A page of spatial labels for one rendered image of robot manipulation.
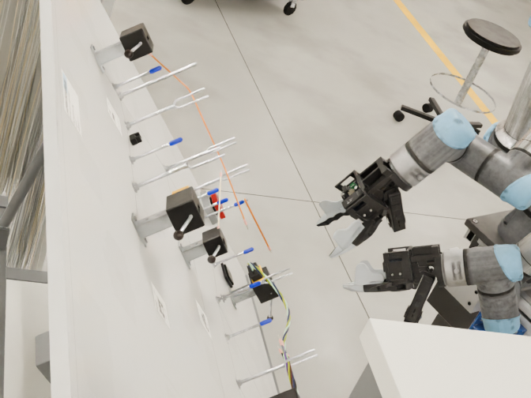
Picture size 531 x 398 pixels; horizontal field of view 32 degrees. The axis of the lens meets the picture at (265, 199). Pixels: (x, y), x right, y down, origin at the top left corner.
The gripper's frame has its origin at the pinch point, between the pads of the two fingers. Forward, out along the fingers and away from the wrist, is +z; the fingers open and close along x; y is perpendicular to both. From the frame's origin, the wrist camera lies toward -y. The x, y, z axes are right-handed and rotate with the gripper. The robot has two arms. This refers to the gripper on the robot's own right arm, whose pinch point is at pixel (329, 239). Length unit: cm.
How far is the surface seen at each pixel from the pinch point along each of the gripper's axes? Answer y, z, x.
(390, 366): 80, -38, 83
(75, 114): 74, -9, 22
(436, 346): 76, -40, 81
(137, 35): 59, -11, -6
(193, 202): 57, -10, 30
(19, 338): 26, 63, -10
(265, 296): 1.0, 17.6, 2.2
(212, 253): 34.1, 4.5, 16.6
